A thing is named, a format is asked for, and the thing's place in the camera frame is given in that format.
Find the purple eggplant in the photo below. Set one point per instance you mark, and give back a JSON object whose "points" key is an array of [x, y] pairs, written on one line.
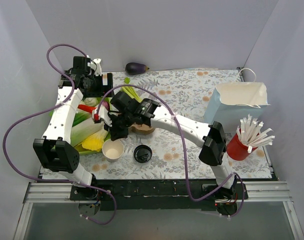
{"points": [[134, 68]]}

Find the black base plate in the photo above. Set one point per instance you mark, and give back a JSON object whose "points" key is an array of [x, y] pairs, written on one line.
{"points": [[154, 194]]}

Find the black plastic cup lid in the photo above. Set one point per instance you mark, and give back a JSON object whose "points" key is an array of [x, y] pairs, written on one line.
{"points": [[142, 153]]}

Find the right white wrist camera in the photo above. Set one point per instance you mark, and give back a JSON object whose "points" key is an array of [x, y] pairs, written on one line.
{"points": [[102, 115]]}

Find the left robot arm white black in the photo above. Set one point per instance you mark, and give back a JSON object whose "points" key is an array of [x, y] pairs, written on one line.
{"points": [[54, 149]]}

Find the green plastic tray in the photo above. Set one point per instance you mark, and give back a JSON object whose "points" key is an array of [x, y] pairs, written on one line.
{"points": [[78, 118]]}

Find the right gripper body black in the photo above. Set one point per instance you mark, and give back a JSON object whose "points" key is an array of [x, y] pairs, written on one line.
{"points": [[119, 128]]}

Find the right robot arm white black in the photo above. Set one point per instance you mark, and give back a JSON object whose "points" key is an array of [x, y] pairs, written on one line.
{"points": [[210, 138]]}

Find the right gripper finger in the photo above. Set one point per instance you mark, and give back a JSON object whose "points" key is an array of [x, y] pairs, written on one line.
{"points": [[114, 133], [123, 132]]}

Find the floral table mat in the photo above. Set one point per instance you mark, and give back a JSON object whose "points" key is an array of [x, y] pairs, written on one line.
{"points": [[188, 93]]}

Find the brown cardboard cup carrier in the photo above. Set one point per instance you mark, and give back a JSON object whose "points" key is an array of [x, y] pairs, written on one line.
{"points": [[141, 129]]}

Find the red cup holder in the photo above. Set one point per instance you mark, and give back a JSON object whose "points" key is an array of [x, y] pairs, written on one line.
{"points": [[236, 150]]}

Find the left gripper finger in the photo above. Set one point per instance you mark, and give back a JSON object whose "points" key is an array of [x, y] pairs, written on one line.
{"points": [[107, 82], [96, 93]]}

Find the light blue paper bag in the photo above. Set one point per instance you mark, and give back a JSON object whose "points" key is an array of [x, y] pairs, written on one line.
{"points": [[232, 101]]}

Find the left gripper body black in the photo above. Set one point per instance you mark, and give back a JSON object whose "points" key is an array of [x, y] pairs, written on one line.
{"points": [[108, 83]]}

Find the yellow leafy cabbage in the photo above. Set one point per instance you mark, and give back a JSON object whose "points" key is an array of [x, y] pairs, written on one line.
{"points": [[95, 141]]}

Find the green onion stalk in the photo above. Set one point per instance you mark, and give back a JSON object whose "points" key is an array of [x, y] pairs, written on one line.
{"points": [[131, 92]]}

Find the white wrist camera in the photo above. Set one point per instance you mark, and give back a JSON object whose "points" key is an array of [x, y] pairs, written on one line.
{"points": [[96, 66], [102, 115]]}

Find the white paper coffee cup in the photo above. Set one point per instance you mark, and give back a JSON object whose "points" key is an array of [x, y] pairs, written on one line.
{"points": [[112, 150]]}

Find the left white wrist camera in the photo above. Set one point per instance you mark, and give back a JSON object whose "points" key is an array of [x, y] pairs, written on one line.
{"points": [[96, 66]]}

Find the aluminium rail frame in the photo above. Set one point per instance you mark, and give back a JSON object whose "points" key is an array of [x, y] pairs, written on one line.
{"points": [[276, 221]]}

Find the orange carrot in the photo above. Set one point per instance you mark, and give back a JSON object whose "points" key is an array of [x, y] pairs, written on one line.
{"points": [[86, 108]]}

